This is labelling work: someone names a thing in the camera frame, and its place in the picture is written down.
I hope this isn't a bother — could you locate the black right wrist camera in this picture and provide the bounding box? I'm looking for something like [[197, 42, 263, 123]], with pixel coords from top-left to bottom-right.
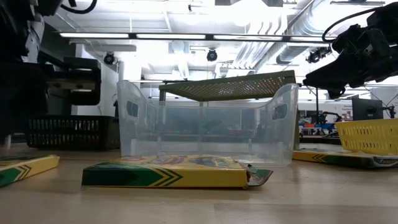
[[366, 2, 398, 30]]

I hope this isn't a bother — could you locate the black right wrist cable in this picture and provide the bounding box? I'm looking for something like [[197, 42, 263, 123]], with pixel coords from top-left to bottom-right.
[[322, 6, 379, 44]]

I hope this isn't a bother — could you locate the black ceiling spotlight cluster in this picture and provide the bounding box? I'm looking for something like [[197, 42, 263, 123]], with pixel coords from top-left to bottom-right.
[[305, 45, 333, 65]]

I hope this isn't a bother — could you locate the black mesh basket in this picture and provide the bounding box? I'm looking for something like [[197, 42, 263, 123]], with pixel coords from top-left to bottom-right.
[[25, 114, 121, 152]]

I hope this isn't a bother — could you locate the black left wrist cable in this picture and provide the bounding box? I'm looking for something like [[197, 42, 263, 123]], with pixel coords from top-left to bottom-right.
[[60, 0, 98, 15]]

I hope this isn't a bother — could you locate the Crayola crayon box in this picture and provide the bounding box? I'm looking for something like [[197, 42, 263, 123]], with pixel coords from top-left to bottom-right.
[[81, 154, 274, 189], [292, 147, 398, 169], [0, 154, 60, 189]]

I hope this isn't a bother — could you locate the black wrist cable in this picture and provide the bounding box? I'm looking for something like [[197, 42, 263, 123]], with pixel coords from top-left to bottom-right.
[[60, 0, 98, 15], [322, 6, 379, 44]]

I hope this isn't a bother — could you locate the clear plastic bin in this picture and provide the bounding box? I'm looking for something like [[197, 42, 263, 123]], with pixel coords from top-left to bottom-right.
[[116, 80, 300, 167]]

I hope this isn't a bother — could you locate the yellow plastic basket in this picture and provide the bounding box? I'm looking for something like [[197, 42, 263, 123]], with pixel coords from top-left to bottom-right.
[[334, 118, 398, 156]]

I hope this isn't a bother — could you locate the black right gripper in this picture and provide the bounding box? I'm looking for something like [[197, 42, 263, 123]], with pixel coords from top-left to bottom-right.
[[303, 23, 394, 100]]

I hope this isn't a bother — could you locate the white wall poster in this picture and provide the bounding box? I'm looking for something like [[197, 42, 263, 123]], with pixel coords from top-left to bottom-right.
[[341, 105, 354, 121]]

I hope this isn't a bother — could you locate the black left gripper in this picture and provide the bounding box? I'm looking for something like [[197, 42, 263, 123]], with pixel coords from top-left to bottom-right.
[[0, 52, 103, 147]]

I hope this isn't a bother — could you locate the green perforated metal shelf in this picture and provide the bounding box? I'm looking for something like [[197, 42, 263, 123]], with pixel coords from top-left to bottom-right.
[[158, 70, 301, 152]]

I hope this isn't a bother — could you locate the long ceiling light strip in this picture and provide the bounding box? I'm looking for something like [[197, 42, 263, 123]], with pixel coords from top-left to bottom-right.
[[58, 32, 361, 44]]

